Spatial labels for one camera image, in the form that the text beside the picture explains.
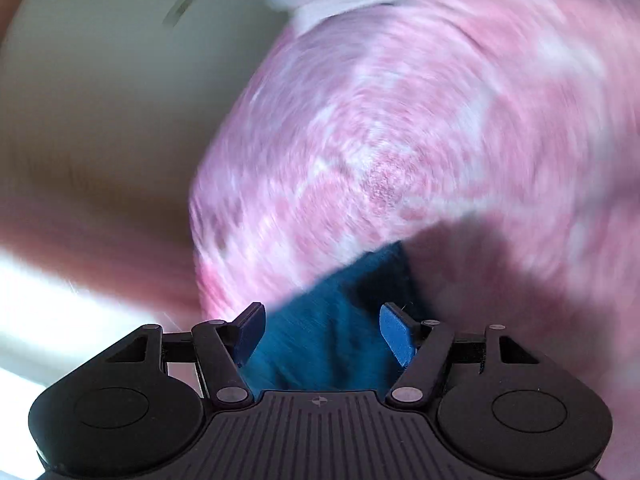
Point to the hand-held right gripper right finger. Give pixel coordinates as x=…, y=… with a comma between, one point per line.
x=397, y=334

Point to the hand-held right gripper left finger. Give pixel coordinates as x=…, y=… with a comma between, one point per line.
x=251, y=331

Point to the dark teal garment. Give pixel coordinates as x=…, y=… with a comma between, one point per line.
x=330, y=330

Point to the pink floral fleece blanket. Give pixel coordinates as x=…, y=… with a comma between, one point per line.
x=400, y=135

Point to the cream cabinet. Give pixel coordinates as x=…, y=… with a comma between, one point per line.
x=125, y=60

